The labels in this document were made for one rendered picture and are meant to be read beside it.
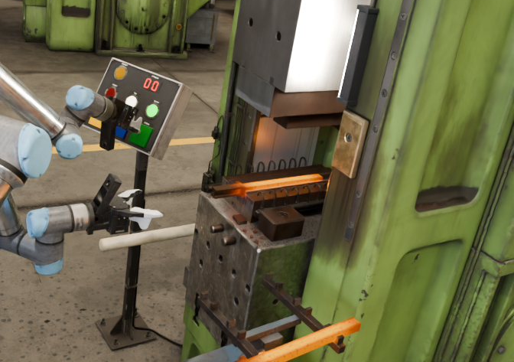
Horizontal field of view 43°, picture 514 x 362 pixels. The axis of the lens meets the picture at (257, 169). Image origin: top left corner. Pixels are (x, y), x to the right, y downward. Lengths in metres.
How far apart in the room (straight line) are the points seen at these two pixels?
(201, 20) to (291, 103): 5.46
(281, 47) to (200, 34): 5.55
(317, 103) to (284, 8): 0.33
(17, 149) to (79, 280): 1.82
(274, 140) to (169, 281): 1.26
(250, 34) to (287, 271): 0.73
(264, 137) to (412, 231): 0.67
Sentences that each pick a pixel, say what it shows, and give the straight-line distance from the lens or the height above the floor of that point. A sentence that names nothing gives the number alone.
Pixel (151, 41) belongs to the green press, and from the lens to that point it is 6.89.
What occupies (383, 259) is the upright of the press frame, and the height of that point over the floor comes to 1.00.
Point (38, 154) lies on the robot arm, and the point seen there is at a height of 1.25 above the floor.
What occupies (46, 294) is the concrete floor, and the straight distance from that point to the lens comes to 3.21.
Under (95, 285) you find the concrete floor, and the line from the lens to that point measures 3.27.
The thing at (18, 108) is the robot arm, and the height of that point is 1.22.
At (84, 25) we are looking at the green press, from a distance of 6.76.
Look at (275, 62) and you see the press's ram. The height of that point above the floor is 1.43.
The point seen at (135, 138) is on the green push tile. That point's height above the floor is 1.00.
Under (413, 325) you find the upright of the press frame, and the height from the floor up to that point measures 0.64.
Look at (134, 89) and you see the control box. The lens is 2.41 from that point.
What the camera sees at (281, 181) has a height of 1.01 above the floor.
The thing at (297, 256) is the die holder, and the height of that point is 0.86.
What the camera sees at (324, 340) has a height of 0.93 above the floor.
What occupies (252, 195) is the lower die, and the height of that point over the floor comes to 0.99.
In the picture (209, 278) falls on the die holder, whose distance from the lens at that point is 2.22.
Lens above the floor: 1.91
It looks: 24 degrees down
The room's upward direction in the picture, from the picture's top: 10 degrees clockwise
